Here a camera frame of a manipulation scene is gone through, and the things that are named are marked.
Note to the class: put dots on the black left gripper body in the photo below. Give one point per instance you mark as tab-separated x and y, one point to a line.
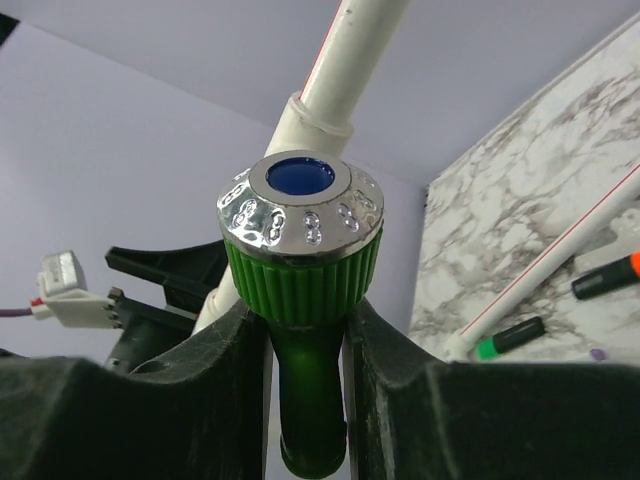
146	331

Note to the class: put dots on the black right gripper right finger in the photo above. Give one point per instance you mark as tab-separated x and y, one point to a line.
411	416

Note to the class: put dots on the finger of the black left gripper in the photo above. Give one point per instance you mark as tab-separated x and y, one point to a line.
187	275

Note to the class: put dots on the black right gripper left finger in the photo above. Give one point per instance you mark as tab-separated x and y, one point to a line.
198	411

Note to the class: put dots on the green water faucet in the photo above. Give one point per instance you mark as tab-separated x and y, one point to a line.
302	232

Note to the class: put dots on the white pvc pipe frame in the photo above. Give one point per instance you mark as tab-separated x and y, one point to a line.
508	214

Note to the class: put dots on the green capped black marker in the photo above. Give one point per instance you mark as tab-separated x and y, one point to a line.
511	338

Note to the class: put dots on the purple capped white pen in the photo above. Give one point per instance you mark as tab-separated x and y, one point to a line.
598	355

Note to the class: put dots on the orange capped black marker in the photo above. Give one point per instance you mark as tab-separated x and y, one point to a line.
616	275

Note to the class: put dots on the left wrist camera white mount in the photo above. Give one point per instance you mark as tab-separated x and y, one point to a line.
63	294

